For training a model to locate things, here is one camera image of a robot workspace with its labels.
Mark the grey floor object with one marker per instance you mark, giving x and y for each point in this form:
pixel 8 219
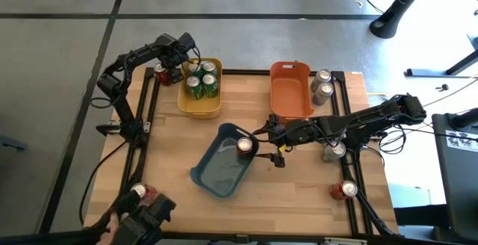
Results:
pixel 13 144

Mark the blue plastic bin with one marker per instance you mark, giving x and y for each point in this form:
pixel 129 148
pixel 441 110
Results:
pixel 220 170

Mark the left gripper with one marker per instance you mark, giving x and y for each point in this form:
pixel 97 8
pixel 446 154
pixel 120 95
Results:
pixel 175 52

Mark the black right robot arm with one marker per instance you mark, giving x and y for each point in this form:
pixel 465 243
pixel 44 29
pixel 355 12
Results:
pixel 366 117

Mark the silver arm base bracket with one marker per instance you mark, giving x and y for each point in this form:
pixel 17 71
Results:
pixel 146 127

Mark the white marker tag sticker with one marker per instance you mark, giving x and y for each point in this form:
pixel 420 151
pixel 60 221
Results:
pixel 461 140

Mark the black aluminium frame rail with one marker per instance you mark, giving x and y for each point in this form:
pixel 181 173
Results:
pixel 242 237
pixel 130 163
pixel 246 72
pixel 347 170
pixel 142 163
pixel 360 170

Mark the orange plastic bin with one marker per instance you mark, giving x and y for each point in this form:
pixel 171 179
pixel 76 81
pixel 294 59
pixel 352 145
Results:
pixel 291 99

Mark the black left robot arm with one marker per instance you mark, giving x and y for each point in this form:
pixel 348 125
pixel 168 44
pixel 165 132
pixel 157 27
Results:
pixel 118 103

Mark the thick black desk leg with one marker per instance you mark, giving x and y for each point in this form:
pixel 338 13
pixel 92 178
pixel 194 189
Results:
pixel 399 6

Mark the small black knob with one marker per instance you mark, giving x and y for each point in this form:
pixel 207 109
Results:
pixel 443 87

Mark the yellow plastic bin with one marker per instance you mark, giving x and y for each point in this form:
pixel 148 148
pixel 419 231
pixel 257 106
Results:
pixel 199 108

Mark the silver soda can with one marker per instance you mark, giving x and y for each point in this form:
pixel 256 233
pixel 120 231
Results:
pixel 335 151
pixel 321 76
pixel 323 90

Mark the person's hand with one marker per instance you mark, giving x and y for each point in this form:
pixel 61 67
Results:
pixel 110 228

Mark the silver frame bracket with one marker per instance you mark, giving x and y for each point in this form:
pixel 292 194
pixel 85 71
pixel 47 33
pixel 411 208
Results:
pixel 345 241

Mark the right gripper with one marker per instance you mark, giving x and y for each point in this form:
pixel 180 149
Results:
pixel 300 131

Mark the red Coca-Cola can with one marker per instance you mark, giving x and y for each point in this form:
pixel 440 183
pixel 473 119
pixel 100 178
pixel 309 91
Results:
pixel 147 190
pixel 161 71
pixel 244 145
pixel 343 189

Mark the grey box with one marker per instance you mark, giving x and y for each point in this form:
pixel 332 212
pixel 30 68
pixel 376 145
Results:
pixel 411 194

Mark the black handheld device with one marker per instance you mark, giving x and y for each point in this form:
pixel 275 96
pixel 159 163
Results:
pixel 149 219

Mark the black desk foot bar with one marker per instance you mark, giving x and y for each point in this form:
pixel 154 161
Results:
pixel 425 72

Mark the black stand base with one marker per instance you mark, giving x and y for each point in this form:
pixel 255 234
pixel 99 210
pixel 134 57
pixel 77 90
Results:
pixel 422 215

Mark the black equipment case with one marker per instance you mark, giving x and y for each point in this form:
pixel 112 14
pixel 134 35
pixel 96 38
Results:
pixel 459 185

